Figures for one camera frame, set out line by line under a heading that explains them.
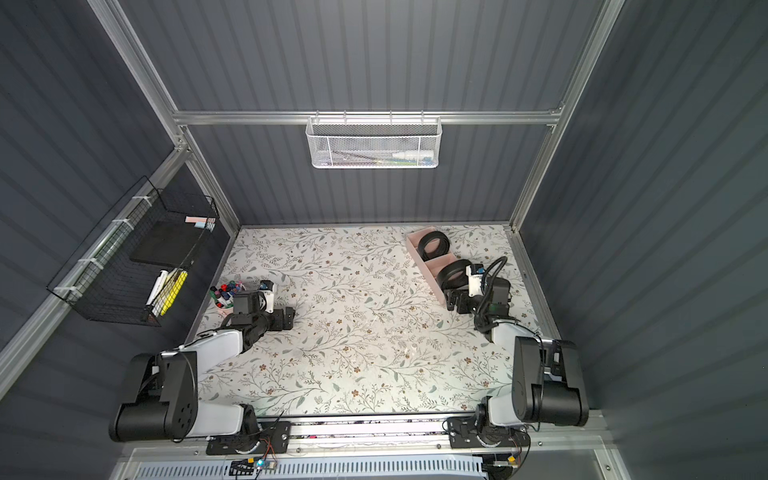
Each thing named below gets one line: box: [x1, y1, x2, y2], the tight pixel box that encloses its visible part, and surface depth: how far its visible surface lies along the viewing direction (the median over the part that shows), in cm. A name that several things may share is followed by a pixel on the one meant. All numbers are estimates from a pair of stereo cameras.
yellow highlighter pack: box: [152, 268, 189, 317], surface depth 72 cm
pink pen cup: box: [209, 280, 247, 318], surface depth 88 cm
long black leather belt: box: [437, 259, 472, 290], surface depth 92 cm
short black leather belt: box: [417, 231, 451, 262], surface depth 104 cm
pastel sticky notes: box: [184, 216, 216, 231], surface depth 86 cm
